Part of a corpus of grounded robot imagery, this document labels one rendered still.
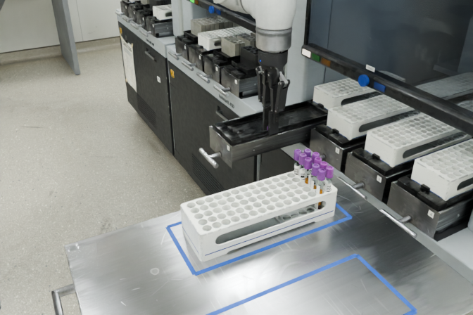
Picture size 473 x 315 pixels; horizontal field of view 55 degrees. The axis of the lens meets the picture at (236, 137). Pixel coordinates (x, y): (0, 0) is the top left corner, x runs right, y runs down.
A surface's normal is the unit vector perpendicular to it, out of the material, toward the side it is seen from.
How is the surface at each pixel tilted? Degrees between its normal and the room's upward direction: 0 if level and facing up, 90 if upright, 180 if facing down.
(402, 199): 90
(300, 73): 90
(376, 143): 90
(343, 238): 0
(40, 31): 90
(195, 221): 0
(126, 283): 0
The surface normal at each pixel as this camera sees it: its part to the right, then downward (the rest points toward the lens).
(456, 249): 0.00, -0.88
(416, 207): -0.87, 0.23
